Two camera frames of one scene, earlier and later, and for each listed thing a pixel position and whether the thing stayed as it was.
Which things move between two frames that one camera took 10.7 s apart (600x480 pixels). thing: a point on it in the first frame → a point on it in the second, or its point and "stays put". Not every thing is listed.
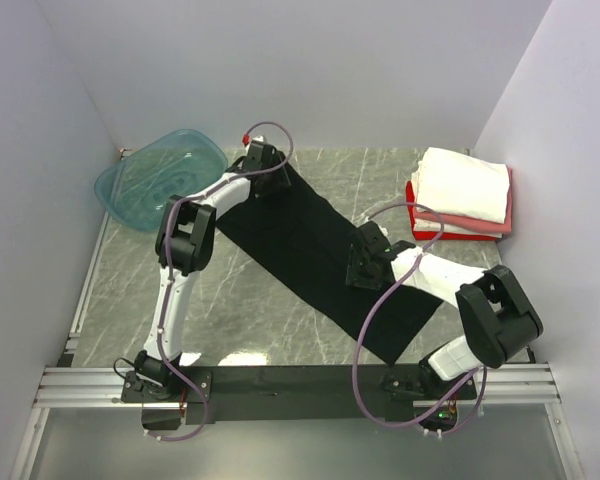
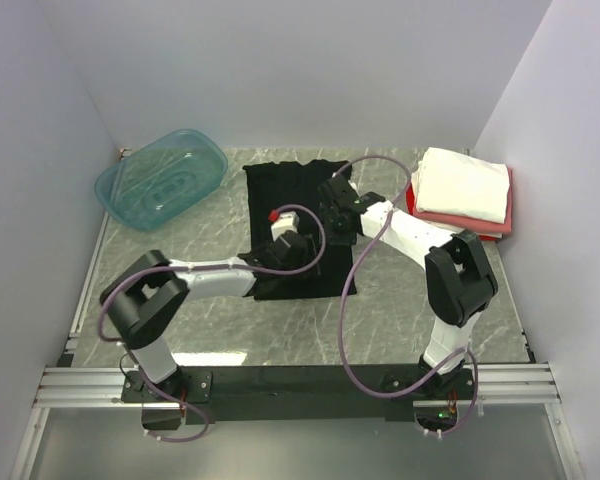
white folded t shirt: x=451 y=182 stays put
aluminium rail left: x=77 y=387 stays put
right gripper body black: x=358 y=272 → x=335 y=235
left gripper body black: x=276 y=179 → x=305 y=261
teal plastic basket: x=137 y=188 stays put
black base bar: x=295 y=394 stays put
